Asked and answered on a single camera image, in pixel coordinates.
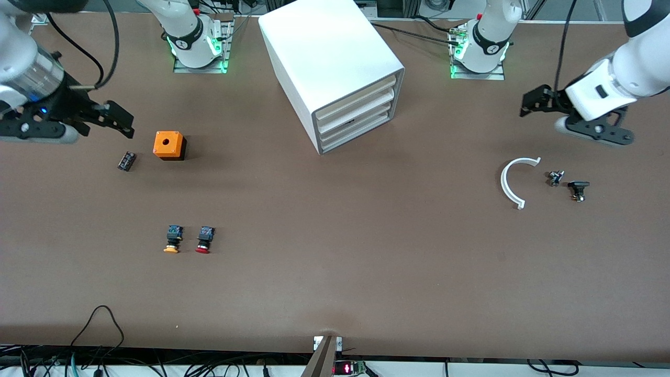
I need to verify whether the yellow push button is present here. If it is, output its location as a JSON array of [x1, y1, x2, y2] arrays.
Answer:
[[163, 225, 184, 254]]

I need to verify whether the red push button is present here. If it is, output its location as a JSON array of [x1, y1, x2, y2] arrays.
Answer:
[[195, 226, 216, 254]]

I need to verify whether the white drawer cabinet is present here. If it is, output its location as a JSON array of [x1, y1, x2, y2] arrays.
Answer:
[[258, 0, 405, 155]]

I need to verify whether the orange box with hole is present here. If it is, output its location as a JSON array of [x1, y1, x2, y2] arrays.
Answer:
[[153, 131, 187, 161]]

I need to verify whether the white curved plastic arc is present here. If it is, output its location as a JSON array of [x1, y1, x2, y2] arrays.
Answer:
[[500, 157, 542, 210]]

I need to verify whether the circuit board with red display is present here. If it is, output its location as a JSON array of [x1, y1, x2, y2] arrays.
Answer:
[[332, 360, 367, 376]]

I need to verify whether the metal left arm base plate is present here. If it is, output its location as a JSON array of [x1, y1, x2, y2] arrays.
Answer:
[[449, 24, 506, 81]]

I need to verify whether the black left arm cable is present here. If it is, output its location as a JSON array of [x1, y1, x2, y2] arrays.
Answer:
[[554, 0, 577, 92]]

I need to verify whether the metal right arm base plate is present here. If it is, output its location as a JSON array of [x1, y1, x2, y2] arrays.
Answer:
[[173, 13, 234, 74]]

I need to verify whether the black cable behind cabinet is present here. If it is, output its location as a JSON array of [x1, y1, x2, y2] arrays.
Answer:
[[369, 20, 464, 41]]

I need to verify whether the black looped cable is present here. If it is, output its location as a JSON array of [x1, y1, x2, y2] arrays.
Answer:
[[71, 305, 125, 349]]

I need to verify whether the camera mount post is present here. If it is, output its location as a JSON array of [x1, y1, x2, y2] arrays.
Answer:
[[301, 335, 343, 377]]

